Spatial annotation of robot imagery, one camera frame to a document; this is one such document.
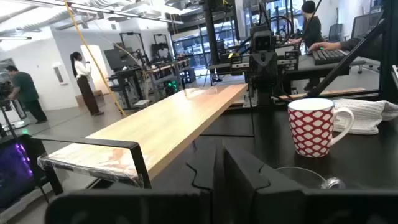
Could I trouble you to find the black building column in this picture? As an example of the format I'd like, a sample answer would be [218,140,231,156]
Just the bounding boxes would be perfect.
[202,0,221,75]

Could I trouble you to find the black frame post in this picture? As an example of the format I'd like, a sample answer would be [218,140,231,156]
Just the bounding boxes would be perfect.
[379,0,398,103]

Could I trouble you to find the person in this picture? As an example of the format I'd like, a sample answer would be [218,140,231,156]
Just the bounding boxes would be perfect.
[290,0,326,91]
[157,42,170,60]
[70,51,105,117]
[5,65,48,124]

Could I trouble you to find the black monitor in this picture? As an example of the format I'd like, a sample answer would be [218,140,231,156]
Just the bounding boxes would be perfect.
[103,48,132,71]

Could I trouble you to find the white wall box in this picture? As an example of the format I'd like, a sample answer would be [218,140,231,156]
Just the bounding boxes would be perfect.
[52,63,68,85]

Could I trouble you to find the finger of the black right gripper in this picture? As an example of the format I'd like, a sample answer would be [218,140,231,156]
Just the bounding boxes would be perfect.
[263,60,279,91]
[248,60,264,91]

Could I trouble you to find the grey desk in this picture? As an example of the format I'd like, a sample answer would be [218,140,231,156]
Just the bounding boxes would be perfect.
[281,54,367,77]

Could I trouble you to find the background robot workstation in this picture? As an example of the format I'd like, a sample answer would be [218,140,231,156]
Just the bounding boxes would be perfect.
[107,30,191,110]

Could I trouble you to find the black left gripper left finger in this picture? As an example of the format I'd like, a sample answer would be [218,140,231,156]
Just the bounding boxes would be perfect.
[155,144,218,224]

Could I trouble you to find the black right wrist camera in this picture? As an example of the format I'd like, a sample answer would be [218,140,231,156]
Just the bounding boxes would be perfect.
[252,30,277,52]

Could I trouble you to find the clear plastic cup with handle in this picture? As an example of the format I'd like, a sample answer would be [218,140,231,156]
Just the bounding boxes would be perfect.
[275,166,346,190]

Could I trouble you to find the grey office chair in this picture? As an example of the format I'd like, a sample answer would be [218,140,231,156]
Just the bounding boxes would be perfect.
[328,23,344,43]
[351,14,383,40]

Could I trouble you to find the wooden shelf with black legs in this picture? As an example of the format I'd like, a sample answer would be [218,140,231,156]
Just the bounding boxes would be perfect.
[30,83,249,195]

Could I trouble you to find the black keyboard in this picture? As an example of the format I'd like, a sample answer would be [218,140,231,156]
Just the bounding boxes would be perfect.
[312,49,351,66]

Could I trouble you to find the black tripod equipment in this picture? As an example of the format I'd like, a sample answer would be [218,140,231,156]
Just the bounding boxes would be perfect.
[0,80,27,139]

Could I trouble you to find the white patterned ceramic mug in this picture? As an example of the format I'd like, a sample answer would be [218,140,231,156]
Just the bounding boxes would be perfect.
[287,98,355,158]

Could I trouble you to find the computer with green lights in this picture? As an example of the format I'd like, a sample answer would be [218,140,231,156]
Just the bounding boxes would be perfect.
[164,79,182,95]

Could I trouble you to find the person's hand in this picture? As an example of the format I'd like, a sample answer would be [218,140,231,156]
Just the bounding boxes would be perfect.
[308,40,343,52]

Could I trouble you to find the black diagonal frame strut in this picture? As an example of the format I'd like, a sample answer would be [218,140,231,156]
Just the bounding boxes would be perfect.
[306,18,386,99]

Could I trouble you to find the white knitted cloth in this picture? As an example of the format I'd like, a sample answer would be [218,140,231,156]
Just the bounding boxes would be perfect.
[332,98,398,136]

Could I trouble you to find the ceiling light tube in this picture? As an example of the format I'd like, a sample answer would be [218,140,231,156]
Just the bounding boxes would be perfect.
[0,35,32,41]

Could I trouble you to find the brown cardboard box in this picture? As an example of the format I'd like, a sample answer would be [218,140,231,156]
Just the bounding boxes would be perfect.
[75,90,106,107]

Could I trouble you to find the yellow cable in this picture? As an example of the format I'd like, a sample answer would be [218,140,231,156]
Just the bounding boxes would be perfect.
[63,0,127,118]

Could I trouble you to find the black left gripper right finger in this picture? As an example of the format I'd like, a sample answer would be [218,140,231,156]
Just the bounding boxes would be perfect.
[223,146,305,224]

